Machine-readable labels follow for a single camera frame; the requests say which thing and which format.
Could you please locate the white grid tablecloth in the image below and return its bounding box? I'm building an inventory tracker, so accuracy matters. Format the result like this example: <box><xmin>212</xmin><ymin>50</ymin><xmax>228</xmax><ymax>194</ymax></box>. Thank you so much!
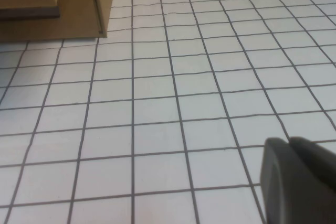
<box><xmin>0</xmin><ymin>0</ymin><xmax>336</xmax><ymax>224</ymax></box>

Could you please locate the brown cardboard shoe box shell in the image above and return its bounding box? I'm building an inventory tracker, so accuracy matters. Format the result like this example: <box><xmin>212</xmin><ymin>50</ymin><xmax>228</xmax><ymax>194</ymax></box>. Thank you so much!
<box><xmin>90</xmin><ymin>0</ymin><xmax>117</xmax><ymax>38</ymax></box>

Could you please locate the cardboard drawer with empty window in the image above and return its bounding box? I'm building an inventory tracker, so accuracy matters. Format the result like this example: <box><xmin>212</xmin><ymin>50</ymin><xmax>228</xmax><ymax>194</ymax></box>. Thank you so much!
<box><xmin>0</xmin><ymin>0</ymin><xmax>103</xmax><ymax>43</ymax></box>

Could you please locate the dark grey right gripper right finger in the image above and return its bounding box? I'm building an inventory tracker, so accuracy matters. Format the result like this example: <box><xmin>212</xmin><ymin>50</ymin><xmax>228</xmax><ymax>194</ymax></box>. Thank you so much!
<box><xmin>289</xmin><ymin>136</ymin><xmax>336</xmax><ymax>224</ymax></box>

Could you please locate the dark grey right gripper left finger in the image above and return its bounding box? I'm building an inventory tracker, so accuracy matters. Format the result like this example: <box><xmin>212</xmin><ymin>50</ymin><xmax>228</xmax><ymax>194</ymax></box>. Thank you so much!
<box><xmin>259</xmin><ymin>137</ymin><xmax>325</xmax><ymax>224</ymax></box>

